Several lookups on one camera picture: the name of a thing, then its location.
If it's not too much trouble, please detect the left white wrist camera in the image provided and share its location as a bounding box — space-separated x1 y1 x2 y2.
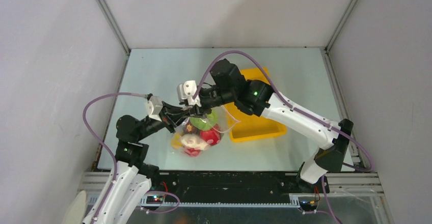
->
145 94 164 122

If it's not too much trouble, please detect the red bell pepper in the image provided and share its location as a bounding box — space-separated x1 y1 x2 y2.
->
200 128 222 146

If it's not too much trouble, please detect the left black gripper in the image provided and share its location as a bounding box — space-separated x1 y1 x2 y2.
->
136 100 190 141

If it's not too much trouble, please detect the yellow mango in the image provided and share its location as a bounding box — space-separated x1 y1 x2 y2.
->
171 134 183 150

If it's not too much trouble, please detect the white radish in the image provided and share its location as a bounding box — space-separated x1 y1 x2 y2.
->
180 134 210 151

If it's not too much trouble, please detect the dark red apple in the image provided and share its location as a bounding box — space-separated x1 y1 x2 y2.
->
183 123 199 134

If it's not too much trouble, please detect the bright red apple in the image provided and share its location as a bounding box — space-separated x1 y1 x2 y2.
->
184 148 201 157

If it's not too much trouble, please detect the yellow plastic tray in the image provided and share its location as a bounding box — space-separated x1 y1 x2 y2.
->
224 67 288 144

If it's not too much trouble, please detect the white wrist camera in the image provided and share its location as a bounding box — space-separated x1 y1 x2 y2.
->
145 94 164 122
177 80 201 107

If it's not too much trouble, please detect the green cabbage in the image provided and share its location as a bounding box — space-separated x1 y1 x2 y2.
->
190 109 219 131

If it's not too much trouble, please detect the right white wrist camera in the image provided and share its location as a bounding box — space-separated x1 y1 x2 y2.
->
177 80 201 107

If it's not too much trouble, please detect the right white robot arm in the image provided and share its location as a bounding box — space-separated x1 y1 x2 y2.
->
194 59 354 192

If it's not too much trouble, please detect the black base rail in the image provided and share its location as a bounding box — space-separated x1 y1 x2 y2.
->
129 170 330 206

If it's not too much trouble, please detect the clear pink-dotted zip bag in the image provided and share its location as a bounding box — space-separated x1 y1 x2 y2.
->
170 106 233 156

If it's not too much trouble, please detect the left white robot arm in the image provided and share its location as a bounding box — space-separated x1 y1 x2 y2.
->
82 99 195 223

